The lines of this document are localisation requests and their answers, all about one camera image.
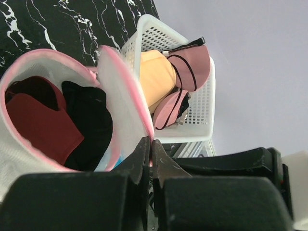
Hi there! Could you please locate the white mesh laundry bag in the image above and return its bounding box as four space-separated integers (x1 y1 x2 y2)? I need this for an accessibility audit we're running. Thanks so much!
0 45 154 198

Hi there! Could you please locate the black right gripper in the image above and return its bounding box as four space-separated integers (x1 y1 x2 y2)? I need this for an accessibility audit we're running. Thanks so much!
172 147 293 216

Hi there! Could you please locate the yellow bra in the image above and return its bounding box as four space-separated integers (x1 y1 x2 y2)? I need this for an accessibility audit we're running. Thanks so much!
139 50 176 114

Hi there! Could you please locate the white plastic basket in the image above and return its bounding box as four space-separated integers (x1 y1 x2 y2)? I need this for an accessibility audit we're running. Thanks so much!
121 14 216 143

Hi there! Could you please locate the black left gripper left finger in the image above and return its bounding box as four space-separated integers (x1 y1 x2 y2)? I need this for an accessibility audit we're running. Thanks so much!
0 137 151 231

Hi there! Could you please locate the black bra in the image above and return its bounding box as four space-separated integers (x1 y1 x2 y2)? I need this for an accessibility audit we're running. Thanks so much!
62 81 113 171

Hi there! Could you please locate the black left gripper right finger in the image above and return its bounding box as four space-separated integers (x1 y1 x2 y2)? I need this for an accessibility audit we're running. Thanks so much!
152 140 294 231

